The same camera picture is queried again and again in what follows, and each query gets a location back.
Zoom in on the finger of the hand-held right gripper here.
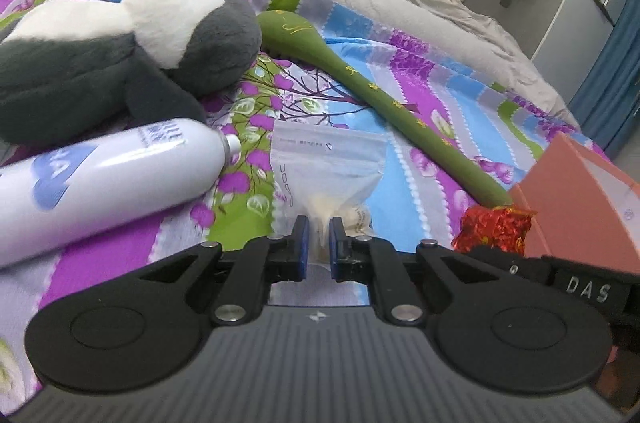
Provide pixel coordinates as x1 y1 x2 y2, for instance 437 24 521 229
472 244 553 286

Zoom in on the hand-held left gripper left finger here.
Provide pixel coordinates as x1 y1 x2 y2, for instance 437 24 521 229
140 215 312 326

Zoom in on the grey white penguin plush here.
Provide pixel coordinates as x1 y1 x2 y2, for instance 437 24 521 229
0 0 263 146

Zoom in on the grey duvet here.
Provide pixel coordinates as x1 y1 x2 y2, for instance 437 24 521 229
145 0 583 129

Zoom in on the striped floral bed sheet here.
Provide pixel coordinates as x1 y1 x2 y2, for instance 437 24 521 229
0 0 621 404

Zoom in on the blue curtain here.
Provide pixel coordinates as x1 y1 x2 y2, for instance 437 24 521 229
570 0 640 154

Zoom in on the red foil wrapper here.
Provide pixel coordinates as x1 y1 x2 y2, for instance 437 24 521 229
452 207 537 256

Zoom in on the clear zip bag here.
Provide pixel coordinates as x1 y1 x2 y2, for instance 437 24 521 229
270 120 388 264

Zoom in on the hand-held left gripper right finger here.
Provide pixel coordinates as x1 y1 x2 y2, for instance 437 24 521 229
329 216 496 324

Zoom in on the white spray bottle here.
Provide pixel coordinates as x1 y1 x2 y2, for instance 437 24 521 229
0 118 242 269

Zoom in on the orange cardboard box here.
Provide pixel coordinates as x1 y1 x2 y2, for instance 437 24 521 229
507 132 640 276

